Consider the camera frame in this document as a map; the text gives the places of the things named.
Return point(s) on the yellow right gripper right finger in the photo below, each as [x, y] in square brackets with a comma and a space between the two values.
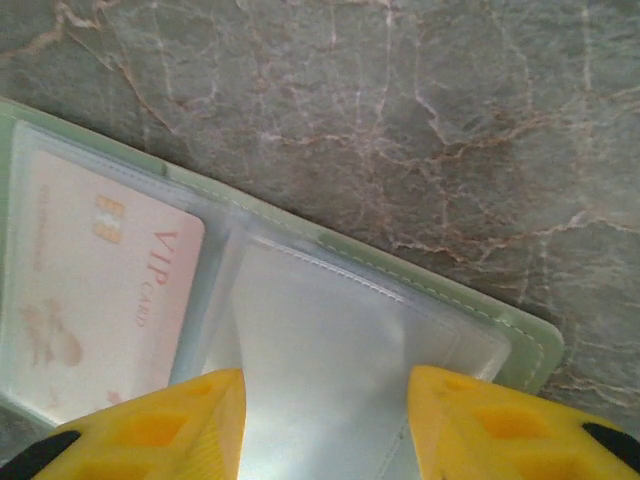
[500, 435]

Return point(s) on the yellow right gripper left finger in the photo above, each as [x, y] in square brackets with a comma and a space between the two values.
[150, 435]

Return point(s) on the pink VIP card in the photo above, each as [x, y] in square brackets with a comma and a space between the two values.
[100, 280]

